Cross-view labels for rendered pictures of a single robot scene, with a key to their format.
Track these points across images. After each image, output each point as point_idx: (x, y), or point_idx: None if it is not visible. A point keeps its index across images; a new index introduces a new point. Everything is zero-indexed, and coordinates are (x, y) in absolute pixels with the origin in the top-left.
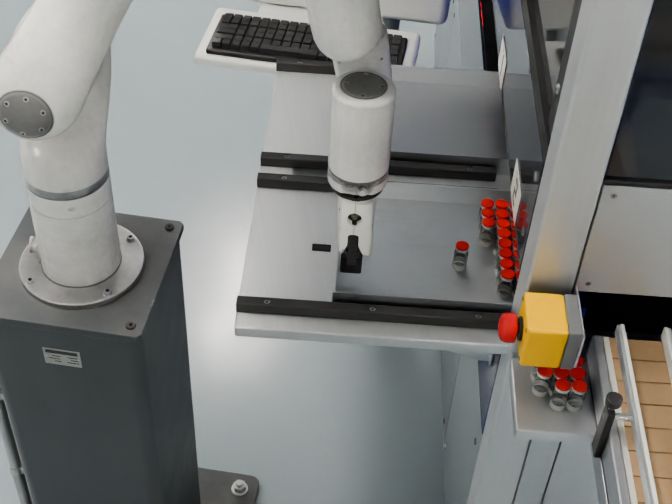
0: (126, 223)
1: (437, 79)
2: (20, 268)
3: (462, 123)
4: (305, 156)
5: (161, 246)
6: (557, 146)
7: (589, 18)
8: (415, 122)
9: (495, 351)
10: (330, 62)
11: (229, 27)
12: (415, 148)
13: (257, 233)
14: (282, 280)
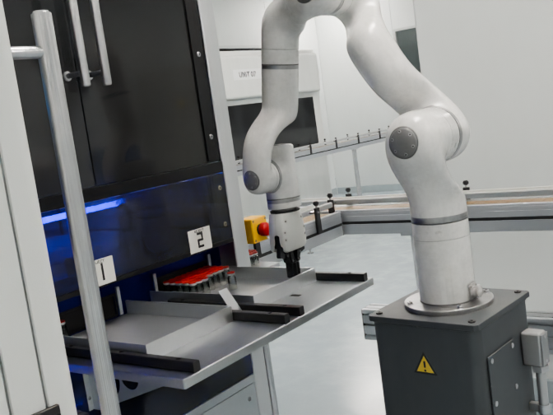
0: (408, 315)
1: None
2: (492, 296)
3: (123, 333)
4: (257, 312)
5: (391, 307)
6: (231, 143)
7: (223, 78)
8: (151, 335)
9: None
10: (155, 356)
11: None
12: (175, 324)
13: (327, 299)
14: (332, 286)
